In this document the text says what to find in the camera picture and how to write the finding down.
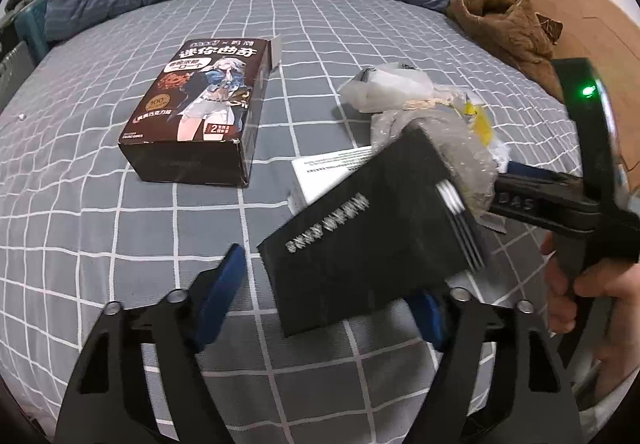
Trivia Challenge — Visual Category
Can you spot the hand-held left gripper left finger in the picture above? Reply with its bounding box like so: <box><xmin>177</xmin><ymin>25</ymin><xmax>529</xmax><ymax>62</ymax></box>
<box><xmin>54</xmin><ymin>244</ymin><xmax>247</xmax><ymax>444</ymax></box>

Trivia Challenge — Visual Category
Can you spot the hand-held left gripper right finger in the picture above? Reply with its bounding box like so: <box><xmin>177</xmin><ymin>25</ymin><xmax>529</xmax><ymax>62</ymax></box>
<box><xmin>412</xmin><ymin>288</ymin><xmax>583</xmax><ymax>444</ymax></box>

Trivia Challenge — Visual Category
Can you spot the black cardboard box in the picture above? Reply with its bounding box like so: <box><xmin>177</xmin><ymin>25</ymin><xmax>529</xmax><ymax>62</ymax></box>
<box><xmin>256</xmin><ymin>126</ymin><xmax>486</xmax><ymax>339</ymax></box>

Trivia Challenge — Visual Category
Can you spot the white cardboard box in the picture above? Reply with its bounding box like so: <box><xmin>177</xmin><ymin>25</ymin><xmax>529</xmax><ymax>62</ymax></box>
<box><xmin>287</xmin><ymin>146</ymin><xmax>376</xmax><ymax>215</ymax></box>

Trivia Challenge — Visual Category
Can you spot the person's right hand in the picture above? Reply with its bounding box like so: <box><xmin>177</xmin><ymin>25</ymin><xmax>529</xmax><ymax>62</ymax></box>
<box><xmin>540</xmin><ymin>229</ymin><xmax>640</xmax><ymax>337</ymax></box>

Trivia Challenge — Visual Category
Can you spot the clear bubble wrap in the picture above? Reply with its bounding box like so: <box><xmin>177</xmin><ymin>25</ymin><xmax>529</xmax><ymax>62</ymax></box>
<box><xmin>370</xmin><ymin>94</ymin><xmax>501</xmax><ymax>225</ymax></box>

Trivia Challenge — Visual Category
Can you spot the yellow snack wrapper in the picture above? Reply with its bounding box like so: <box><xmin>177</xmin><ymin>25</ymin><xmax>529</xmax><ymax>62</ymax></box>
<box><xmin>462</xmin><ymin>94</ymin><xmax>496</xmax><ymax>150</ymax></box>

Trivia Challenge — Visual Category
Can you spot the brown quilted jacket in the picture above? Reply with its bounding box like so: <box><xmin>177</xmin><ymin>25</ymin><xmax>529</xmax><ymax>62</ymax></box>
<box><xmin>445</xmin><ymin>0</ymin><xmax>568</xmax><ymax>100</ymax></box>

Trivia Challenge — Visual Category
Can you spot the dark printed cookie box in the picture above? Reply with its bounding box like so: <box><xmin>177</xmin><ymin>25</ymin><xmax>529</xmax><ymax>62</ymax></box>
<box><xmin>118</xmin><ymin>35</ymin><xmax>283</xmax><ymax>187</ymax></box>

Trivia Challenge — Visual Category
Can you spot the grey suitcase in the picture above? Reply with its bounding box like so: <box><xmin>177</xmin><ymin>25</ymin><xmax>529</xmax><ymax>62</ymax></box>
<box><xmin>0</xmin><ymin>41</ymin><xmax>36</xmax><ymax>100</ymax></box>

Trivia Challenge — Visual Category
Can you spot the blue plastic stool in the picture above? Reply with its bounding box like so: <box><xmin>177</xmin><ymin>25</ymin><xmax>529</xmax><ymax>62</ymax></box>
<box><xmin>12</xmin><ymin>1</ymin><xmax>51</xmax><ymax>67</ymax></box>

